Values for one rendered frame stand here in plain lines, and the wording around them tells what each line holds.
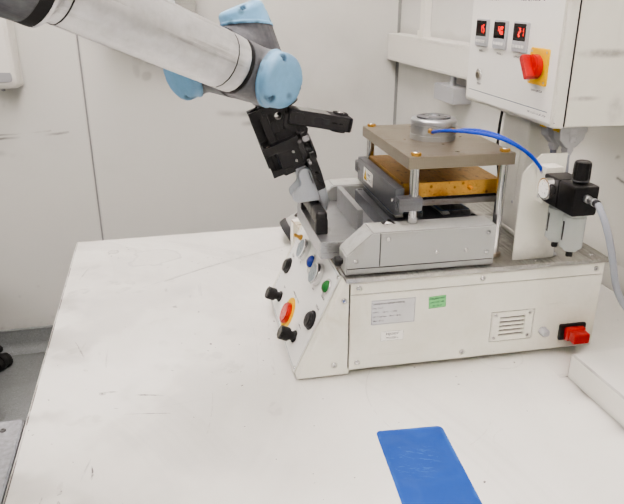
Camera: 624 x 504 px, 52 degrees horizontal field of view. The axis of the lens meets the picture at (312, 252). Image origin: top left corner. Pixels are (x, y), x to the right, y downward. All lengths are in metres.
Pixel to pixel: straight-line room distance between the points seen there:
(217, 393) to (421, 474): 0.35
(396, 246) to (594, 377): 0.37
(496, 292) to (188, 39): 0.64
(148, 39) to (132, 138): 1.80
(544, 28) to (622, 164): 0.50
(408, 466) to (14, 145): 2.03
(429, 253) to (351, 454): 0.34
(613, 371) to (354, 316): 0.41
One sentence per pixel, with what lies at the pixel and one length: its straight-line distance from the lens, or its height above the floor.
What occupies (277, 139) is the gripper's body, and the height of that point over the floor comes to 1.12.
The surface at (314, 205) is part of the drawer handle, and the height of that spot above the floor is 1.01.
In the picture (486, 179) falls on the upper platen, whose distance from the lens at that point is 1.12.
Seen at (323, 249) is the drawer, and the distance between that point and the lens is 1.05.
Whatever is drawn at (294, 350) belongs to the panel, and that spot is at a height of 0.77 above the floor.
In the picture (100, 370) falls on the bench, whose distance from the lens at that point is 1.17.
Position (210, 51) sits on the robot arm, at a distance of 0.82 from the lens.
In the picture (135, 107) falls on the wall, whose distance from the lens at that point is 2.54.
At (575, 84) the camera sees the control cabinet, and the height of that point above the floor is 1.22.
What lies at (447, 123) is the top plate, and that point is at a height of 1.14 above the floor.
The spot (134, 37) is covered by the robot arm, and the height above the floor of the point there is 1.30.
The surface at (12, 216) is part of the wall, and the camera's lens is 2.69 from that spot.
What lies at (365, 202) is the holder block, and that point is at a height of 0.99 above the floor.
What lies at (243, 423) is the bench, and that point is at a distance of 1.00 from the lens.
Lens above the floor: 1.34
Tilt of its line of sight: 22 degrees down
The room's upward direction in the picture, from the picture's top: straight up
